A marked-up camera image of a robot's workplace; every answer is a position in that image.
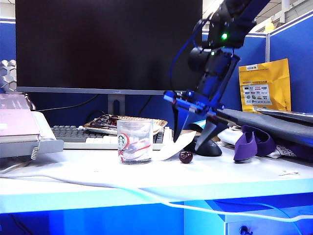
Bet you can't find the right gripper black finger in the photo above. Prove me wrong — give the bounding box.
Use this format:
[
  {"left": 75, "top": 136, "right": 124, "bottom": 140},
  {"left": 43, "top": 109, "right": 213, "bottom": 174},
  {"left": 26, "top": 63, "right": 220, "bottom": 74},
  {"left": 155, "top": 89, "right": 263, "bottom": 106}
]
[
  {"left": 172, "top": 103, "right": 191, "bottom": 143},
  {"left": 194, "top": 114, "right": 228, "bottom": 153}
]

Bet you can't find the dark grey laptop sleeve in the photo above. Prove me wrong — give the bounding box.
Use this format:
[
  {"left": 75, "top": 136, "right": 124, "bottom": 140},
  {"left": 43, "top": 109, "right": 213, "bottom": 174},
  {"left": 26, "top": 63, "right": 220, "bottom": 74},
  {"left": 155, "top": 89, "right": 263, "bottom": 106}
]
[{"left": 214, "top": 108, "right": 313, "bottom": 148}]

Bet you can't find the white drawer cabinet with key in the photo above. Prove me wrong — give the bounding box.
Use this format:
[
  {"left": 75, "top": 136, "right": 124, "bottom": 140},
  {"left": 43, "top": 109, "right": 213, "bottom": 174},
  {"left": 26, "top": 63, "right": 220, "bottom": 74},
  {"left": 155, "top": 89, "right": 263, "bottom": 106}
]
[{"left": 183, "top": 198, "right": 313, "bottom": 235}]

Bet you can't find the dark red cherry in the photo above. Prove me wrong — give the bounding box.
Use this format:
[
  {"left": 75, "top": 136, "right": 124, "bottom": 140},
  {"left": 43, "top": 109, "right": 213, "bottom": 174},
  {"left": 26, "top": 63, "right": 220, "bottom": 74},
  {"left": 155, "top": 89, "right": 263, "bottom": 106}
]
[{"left": 178, "top": 151, "right": 194, "bottom": 165}]

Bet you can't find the silver laptop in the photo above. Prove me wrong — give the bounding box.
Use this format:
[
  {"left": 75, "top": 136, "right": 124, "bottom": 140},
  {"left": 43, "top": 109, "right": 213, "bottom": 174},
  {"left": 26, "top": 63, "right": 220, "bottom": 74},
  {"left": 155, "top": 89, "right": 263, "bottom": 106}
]
[{"left": 253, "top": 106, "right": 313, "bottom": 124}]

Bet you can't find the clear glass with printed logo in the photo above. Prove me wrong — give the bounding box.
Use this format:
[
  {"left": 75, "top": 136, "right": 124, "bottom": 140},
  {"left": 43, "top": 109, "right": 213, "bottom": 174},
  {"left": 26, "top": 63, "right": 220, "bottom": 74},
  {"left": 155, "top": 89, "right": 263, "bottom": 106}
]
[{"left": 116, "top": 119, "right": 154, "bottom": 166}]

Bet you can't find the foil snack tray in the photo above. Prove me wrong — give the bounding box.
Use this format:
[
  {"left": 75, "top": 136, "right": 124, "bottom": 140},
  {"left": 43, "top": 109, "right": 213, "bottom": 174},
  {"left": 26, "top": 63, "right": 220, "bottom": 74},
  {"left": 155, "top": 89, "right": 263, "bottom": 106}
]
[{"left": 82, "top": 114, "right": 169, "bottom": 136}]

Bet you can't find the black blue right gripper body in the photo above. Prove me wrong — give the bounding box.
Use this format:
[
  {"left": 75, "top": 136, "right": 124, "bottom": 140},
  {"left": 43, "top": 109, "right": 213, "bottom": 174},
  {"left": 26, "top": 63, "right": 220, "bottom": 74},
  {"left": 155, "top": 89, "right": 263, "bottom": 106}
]
[{"left": 163, "top": 48, "right": 241, "bottom": 116}]

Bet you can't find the black monitor cable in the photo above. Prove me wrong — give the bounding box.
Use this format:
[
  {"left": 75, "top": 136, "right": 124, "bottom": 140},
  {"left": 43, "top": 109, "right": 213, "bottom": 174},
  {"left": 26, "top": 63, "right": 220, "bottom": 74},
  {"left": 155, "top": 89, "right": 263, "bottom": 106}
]
[
  {"left": 36, "top": 94, "right": 99, "bottom": 113},
  {"left": 138, "top": 94, "right": 153, "bottom": 117}
]

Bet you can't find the white paper sheet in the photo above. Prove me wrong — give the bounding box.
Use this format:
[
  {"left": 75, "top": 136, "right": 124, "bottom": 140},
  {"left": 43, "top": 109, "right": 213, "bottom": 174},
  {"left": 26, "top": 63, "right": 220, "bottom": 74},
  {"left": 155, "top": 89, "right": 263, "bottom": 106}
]
[{"left": 152, "top": 129, "right": 198, "bottom": 163}]

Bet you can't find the white cable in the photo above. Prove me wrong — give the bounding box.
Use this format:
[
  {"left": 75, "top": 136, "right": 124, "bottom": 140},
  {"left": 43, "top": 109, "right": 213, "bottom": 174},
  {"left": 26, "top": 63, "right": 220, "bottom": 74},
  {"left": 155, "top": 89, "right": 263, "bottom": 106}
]
[{"left": 0, "top": 162, "right": 313, "bottom": 223}]

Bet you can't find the black computer monitor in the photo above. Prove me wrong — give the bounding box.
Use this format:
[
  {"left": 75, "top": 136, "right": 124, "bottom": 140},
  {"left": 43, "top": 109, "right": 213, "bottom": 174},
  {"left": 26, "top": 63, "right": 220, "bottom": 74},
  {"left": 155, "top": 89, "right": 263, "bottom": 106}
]
[{"left": 15, "top": 0, "right": 203, "bottom": 96}]

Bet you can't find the grey monitor stand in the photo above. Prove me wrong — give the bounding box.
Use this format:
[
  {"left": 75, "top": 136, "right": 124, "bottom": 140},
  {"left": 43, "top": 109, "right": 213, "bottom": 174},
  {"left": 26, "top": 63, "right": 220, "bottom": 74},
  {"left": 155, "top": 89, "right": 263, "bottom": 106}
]
[{"left": 108, "top": 94, "right": 126, "bottom": 116}]

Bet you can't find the yellow paper bag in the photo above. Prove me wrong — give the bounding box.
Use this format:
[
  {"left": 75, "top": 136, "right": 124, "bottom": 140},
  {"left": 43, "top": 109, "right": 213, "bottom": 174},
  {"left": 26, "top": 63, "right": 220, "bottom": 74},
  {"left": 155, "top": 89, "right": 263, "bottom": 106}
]
[{"left": 238, "top": 58, "right": 292, "bottom": 114}]

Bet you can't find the white hexagon ornament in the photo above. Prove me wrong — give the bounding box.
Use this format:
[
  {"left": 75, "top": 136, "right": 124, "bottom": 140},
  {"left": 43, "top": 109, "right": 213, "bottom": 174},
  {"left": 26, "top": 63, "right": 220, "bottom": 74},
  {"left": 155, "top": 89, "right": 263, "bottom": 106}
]
[{"left": 0, "top": 59, "right": 18, "bottom": 93}]

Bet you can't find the grey and white keyboard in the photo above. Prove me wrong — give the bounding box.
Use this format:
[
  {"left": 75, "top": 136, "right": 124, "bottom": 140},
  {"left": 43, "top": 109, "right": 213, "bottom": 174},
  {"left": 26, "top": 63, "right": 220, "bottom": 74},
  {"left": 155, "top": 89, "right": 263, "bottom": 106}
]
[{"left": 50, "top": 124, "right": 173, "bottom": 150}]

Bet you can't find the yellow hanging lamp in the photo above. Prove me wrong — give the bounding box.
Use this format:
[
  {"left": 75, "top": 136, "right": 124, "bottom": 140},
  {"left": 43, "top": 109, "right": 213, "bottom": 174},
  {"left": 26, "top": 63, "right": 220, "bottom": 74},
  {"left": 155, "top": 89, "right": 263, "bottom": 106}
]
[{"left": 264, "top": 18, "right": 275, "bottom": 32}]

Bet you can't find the blue robot arm cable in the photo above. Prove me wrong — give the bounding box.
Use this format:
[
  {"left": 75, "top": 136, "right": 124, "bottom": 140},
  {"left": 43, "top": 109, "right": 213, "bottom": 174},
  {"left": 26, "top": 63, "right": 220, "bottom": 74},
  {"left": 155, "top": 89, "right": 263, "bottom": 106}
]
[{"left": 169, "top": 12, "right": 214, "bottom": 94}]

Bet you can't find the thin light blue cable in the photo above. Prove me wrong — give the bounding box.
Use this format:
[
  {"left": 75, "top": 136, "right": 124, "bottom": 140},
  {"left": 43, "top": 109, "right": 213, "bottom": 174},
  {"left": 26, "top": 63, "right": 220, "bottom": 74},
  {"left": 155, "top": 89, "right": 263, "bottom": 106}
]
[{"left": 212, "top": 200, "right": 302, "bottom": 235}]

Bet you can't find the black computer mouse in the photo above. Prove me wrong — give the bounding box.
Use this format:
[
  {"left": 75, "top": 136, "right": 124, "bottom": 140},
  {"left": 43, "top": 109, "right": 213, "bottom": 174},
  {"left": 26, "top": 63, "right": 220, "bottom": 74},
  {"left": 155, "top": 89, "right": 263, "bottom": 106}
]
[{"left": 188, "top": 123, "right": 223, "bottom": 158}]

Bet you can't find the white purple patterned cloth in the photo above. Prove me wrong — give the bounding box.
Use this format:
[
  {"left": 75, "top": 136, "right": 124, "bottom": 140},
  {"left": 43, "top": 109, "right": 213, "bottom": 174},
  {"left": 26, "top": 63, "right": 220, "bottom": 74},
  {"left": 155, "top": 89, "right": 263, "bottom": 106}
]
[{"left": 266, "top": 144, "right": 302, "bottom": 160}]

